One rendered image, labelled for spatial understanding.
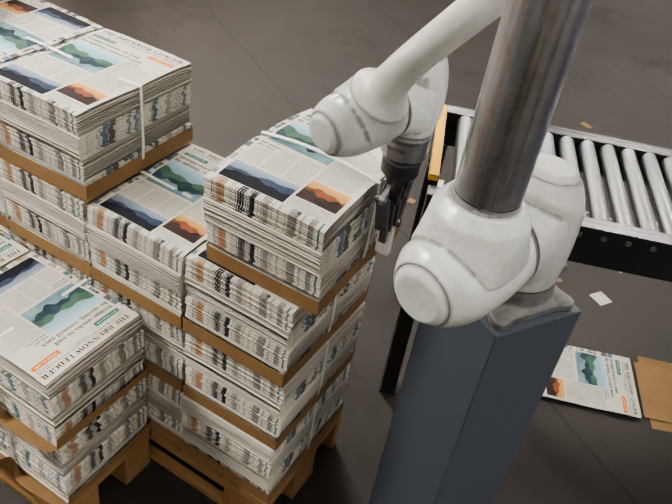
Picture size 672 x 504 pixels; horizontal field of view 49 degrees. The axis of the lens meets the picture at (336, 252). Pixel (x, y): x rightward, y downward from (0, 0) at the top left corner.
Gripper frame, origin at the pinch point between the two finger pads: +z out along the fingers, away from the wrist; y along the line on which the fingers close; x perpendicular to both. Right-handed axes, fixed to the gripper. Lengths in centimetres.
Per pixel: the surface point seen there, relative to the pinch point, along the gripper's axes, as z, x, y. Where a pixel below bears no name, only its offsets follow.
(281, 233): -4.3, -14.2, 17.2
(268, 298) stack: 13.2, -15.5, 17.6
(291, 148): -10.8, -24.8, -0.5
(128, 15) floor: 96, -282, -213
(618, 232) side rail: 16, 39, -64
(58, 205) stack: 18, -75, 19
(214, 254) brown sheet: 10.4, -30.8, 16.3
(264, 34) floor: 96, -208, -255
